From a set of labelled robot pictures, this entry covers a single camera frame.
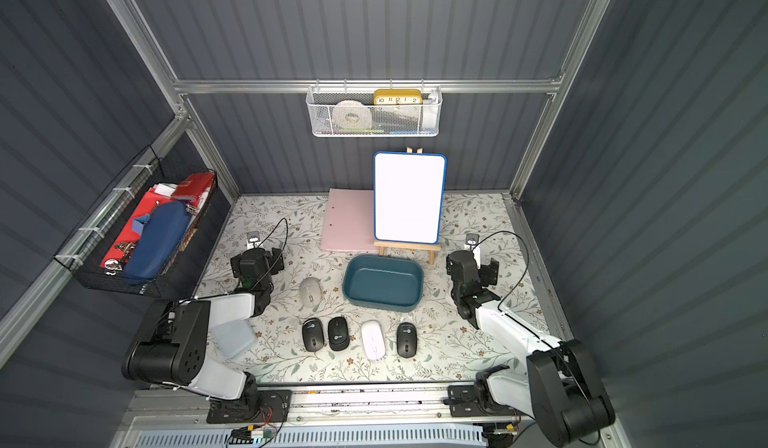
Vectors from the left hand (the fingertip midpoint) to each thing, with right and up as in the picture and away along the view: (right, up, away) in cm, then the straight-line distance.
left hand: (257, 251), depth 91 cm
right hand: (+69, -1, -5) cm, 69 cm away
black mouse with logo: (+26, -23, -7) cm, 35 cm away
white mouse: (+36, -24, -9) cm, 44 cm away
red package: (-12, +18, -12) cm, 24 cm away
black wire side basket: (-22, +3, -30) cm, 37 cm away
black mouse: (+46, -24, -9) cm, 52 cm away
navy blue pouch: (-13, +6, -22) cm, 26 cm away
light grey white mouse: (+17, -13, 0) cm, 21 cm away
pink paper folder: (+25, +10, +22) cm, 35 cm away
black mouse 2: (+19, -23, -7) cm, 31 cm away
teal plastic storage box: (+39, -11, +6) cm, 41 cm away
